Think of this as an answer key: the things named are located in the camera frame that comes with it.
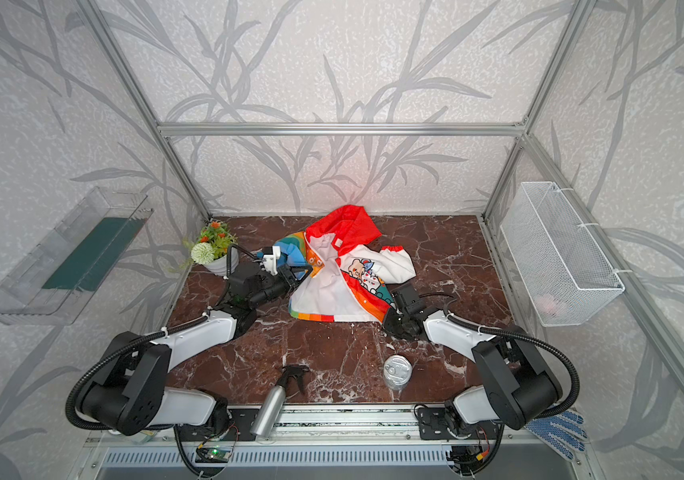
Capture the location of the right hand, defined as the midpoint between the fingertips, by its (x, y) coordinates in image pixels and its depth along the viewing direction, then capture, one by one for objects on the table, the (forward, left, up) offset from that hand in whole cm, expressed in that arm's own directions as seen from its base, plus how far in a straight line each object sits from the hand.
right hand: (383, 317), depth 91 cm
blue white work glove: (-30, -42, 0) cm, 52 cm away
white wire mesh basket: (-6, -36, +34) cm, 49 cm away
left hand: (+8, +19, +18) cm, 27 cm away
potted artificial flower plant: (+15, +51, +16) cm, 56 cm away
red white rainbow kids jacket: (+14, +11, +1) cm, 18 cm away
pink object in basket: (-5, -39, +19) cm, 44 cm away
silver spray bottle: (-26, +30, +2) cm, 40 cm away
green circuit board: (-34, +42, -2) cm, 54 cm away
